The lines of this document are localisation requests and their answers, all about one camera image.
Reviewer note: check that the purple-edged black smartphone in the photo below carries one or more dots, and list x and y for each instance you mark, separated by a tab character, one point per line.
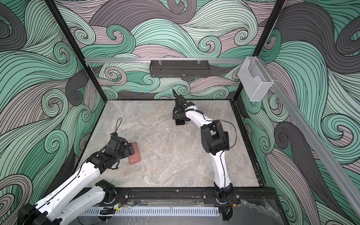
179	122

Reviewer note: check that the aluminium wall rail right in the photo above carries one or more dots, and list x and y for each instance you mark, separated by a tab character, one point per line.
286	91

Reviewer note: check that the black wall tray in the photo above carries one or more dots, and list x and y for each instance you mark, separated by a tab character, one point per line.
179	68

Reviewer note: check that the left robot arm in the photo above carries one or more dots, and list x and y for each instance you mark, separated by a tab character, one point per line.
62	205

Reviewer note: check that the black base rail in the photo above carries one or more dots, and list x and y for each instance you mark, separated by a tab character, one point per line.
207	194

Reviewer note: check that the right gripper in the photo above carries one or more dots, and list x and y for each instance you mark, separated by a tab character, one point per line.
175	115

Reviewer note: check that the aluminium wall rail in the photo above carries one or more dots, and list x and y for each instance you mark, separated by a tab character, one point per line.
148	60
286	91

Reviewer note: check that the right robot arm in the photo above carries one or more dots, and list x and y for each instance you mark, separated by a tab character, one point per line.
215	142

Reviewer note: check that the aluminium wall rail back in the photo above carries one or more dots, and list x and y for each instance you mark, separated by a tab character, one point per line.
148	60

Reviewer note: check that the pink phone case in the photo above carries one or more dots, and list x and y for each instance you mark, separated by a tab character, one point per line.
136	157

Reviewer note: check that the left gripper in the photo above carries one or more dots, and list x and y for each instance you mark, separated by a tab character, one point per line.
127	153

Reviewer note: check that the clear acrylic wall holder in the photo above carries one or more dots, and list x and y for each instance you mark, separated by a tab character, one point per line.
255	78

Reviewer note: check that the white slotted cable duct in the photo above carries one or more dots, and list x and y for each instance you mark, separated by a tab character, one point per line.
156	211

